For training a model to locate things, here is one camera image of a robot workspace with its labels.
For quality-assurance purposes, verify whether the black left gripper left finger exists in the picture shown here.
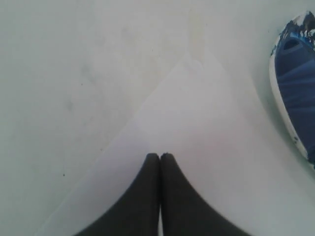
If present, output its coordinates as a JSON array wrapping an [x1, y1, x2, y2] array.
[[77, 153, 160, 236]]

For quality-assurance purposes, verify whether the white square paint dish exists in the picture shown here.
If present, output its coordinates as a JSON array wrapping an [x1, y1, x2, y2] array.
[[269, 11, 315, 166]]

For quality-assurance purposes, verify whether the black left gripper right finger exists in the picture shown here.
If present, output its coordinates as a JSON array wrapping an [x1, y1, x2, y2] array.
[[160, 153, 248, 236]]

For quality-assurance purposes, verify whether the white paper sheet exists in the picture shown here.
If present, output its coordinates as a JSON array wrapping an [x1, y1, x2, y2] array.
[[38, 59, 315, 236]]

